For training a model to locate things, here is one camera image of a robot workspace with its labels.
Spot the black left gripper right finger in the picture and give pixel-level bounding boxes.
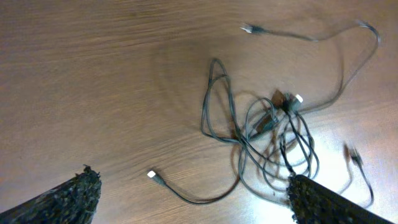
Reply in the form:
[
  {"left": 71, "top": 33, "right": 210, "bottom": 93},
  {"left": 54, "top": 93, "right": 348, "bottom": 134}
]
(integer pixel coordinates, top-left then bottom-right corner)
[{"left": 287, "top": 175, "right": 392, "bottom": 224}]

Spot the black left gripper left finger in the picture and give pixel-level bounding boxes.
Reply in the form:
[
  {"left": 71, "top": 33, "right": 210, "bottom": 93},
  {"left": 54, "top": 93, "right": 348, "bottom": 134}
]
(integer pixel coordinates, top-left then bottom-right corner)
[{"left": 1, "top": 166, "right": 102, "bottom": 224}]

